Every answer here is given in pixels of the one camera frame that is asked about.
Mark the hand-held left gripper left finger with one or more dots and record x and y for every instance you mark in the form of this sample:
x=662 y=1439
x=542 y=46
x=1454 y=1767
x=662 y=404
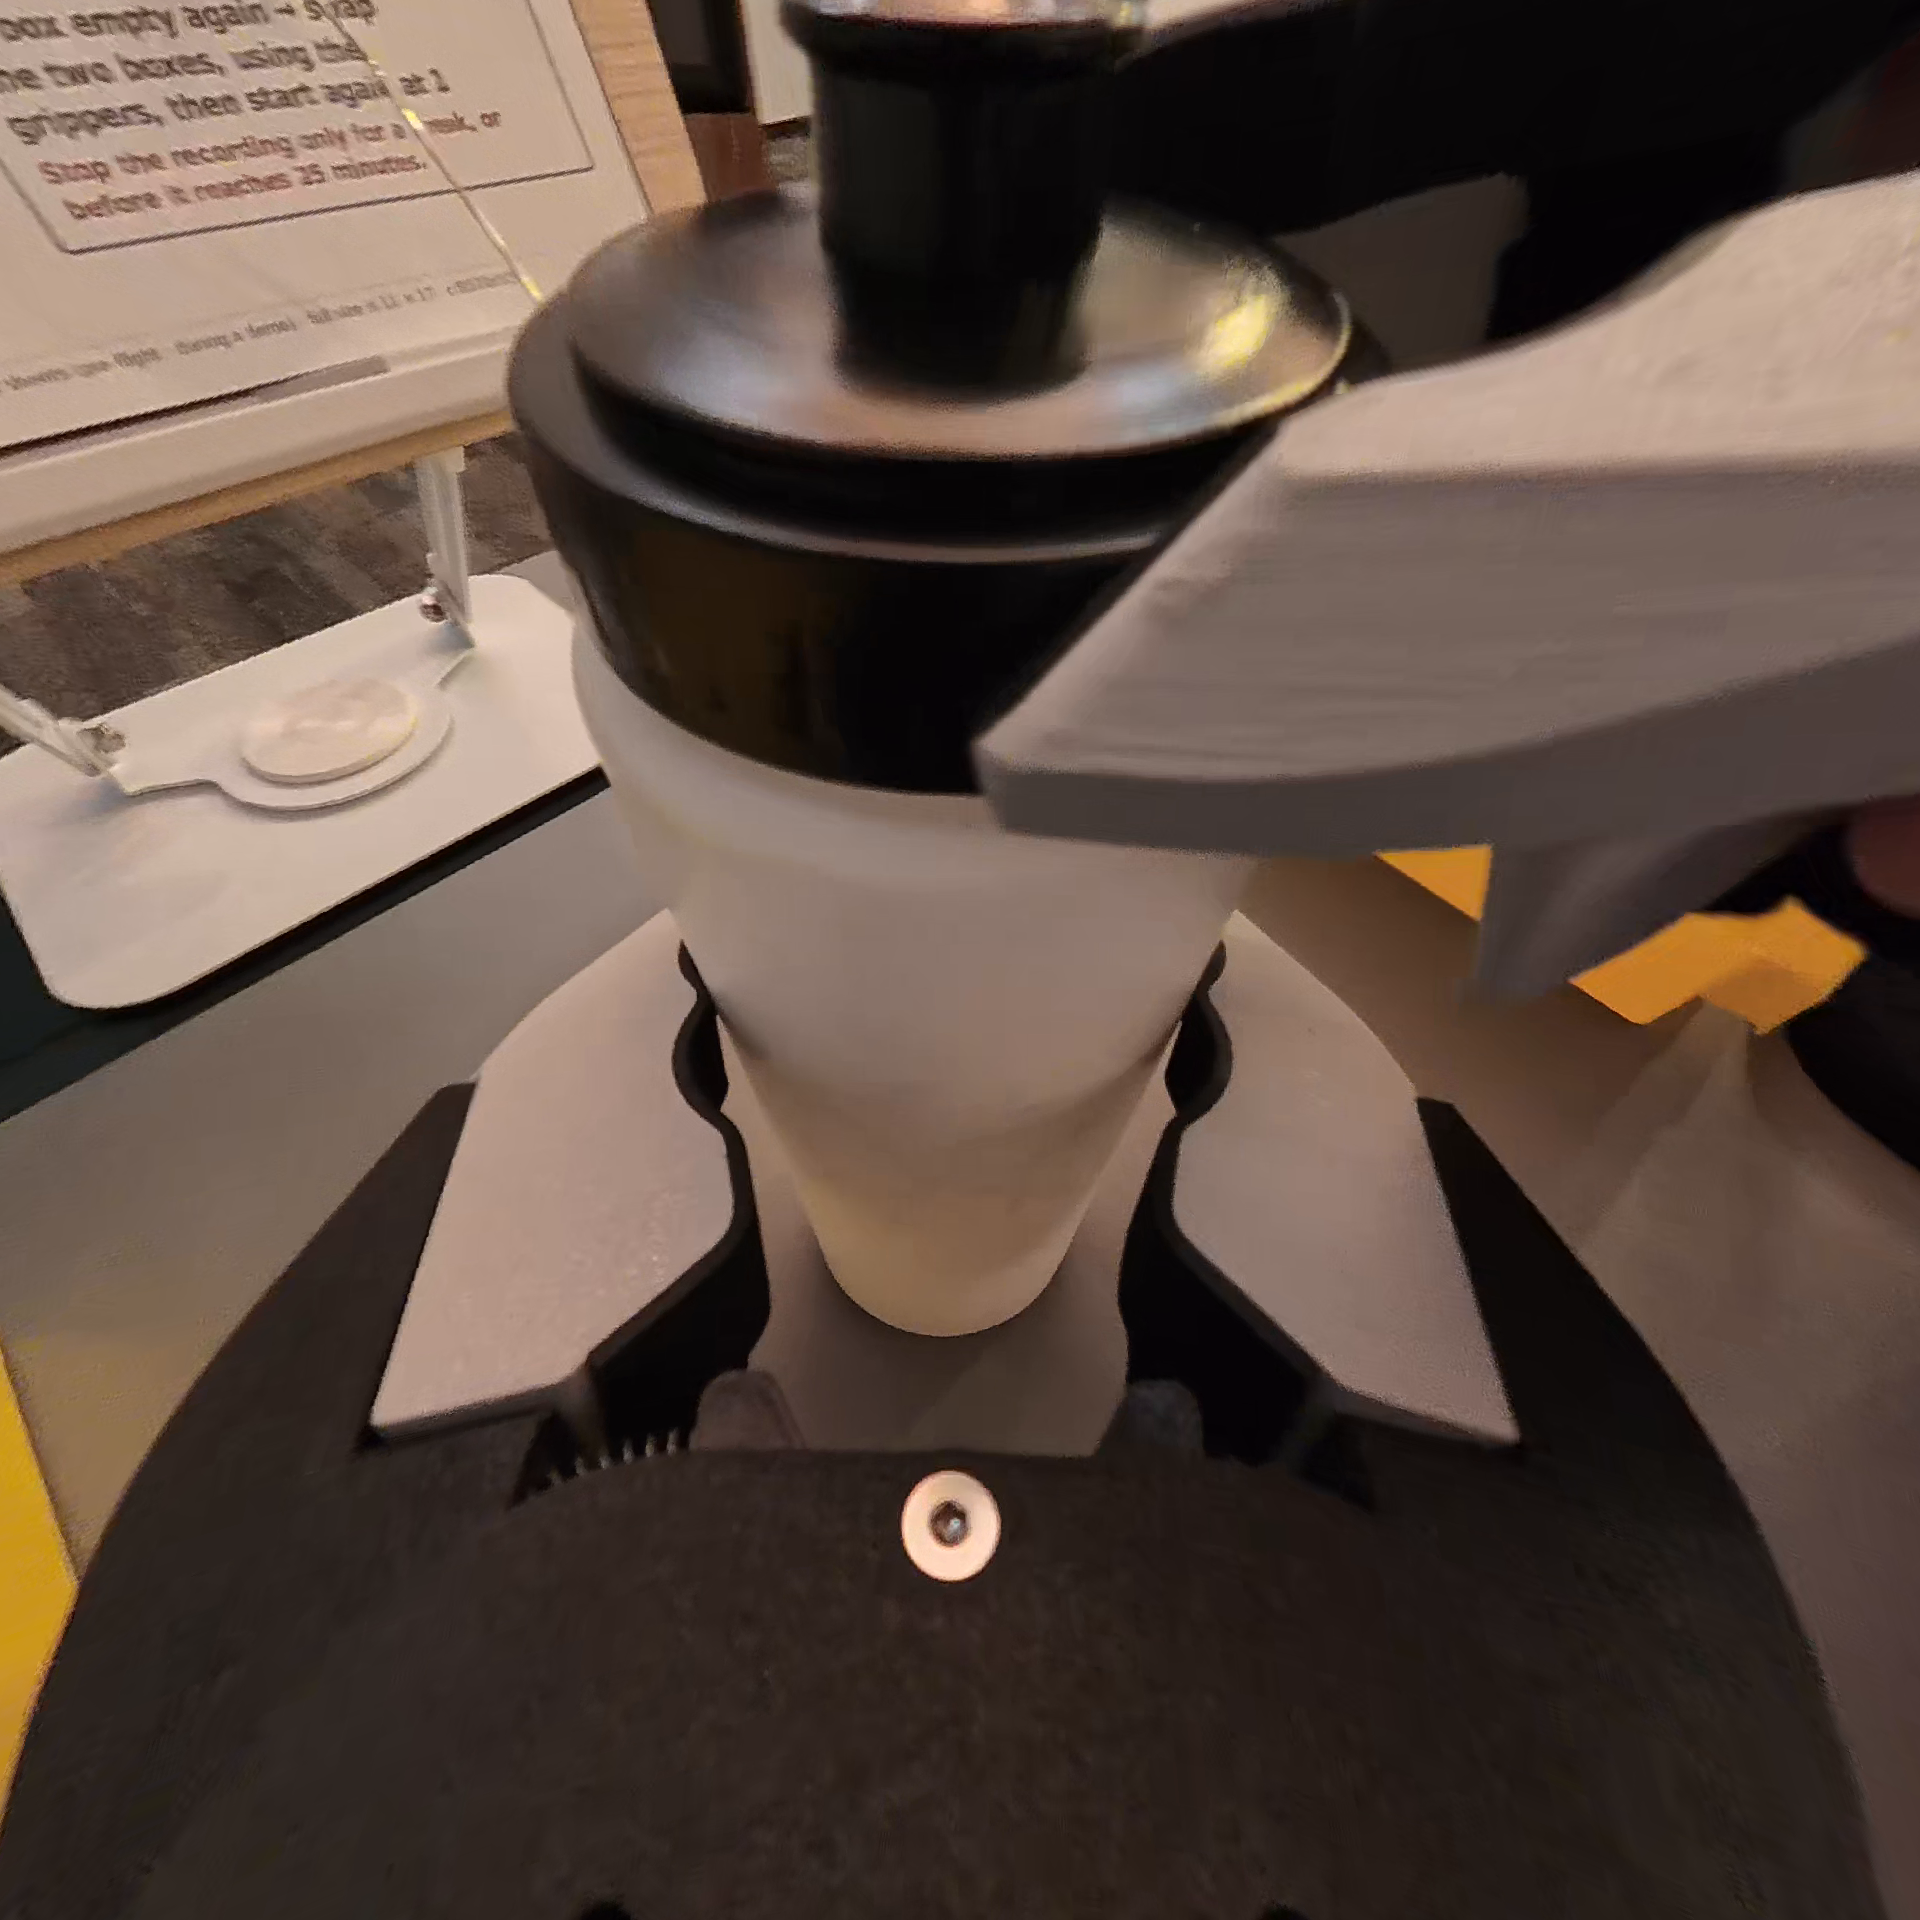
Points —
x=557 y=1200

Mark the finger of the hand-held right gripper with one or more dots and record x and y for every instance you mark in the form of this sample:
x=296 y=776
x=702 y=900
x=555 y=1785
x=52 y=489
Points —
x=1500 y=628

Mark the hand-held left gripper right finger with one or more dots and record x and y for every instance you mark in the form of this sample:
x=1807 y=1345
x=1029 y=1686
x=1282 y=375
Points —
x=1336 y=1215

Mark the yellow plastic bin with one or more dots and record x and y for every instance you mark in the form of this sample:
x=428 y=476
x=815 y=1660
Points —
x=31 y=1546
x=1724 y=975

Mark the white plastic bottle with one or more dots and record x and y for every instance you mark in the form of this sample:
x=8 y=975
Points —
x=932 y=1020

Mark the black bottle lid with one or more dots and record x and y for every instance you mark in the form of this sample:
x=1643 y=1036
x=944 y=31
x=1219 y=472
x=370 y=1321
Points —
x=840 y=599

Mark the white stand base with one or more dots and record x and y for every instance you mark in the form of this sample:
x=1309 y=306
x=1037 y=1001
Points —
x=224 y=900

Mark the round white disc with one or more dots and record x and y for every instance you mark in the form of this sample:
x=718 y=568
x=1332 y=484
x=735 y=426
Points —
x=330 y=729

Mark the instruction sheet on stand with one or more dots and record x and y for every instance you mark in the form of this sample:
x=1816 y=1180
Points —
x=639 y=120

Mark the white paper sign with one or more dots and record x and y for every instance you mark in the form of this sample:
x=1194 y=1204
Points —
x=300 y=225

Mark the metal stand bracket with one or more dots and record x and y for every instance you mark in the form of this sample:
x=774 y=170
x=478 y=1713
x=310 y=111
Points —
x=446 y=539

